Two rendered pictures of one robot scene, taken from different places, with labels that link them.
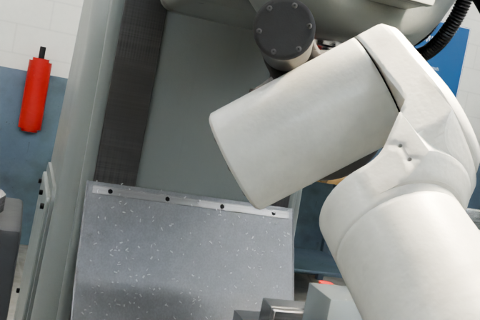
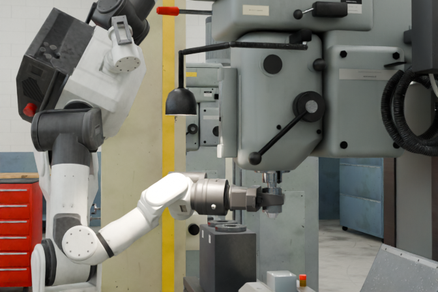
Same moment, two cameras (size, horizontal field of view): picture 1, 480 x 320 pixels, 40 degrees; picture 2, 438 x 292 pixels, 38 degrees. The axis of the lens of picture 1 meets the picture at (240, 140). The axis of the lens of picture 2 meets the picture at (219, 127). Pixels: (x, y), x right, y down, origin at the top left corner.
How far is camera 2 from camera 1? 1.72 m
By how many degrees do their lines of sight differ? 96
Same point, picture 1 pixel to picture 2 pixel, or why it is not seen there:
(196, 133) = (410, 216)
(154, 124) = (397, 212)
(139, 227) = (387, 268)
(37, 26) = not seen: outside the picture
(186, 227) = (401, 270)
